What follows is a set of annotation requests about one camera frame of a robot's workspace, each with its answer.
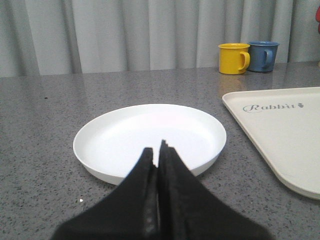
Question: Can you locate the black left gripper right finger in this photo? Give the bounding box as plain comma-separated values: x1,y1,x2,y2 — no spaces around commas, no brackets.
157,141,272,240

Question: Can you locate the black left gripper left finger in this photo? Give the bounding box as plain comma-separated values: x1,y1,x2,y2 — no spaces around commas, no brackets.
52,147,158,240

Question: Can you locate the white round plate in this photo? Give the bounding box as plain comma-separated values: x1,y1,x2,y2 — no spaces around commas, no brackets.
73,104,227,185

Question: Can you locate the cream rabbit serving tray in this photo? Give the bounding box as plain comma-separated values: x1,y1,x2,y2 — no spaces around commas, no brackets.
222,87,320,200

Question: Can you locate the yellow enamel mug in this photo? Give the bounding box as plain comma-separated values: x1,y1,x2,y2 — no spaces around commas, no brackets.
218,43,251,75

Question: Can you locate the blue enamel mug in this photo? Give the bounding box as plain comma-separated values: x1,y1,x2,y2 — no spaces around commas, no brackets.
247,41,280,73

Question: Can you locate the grey pleated curtain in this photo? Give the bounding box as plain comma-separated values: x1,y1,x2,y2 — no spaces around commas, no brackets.
0,0,320,77

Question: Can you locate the red enamel mug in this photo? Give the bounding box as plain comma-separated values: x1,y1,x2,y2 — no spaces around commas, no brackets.
315,6,320,33

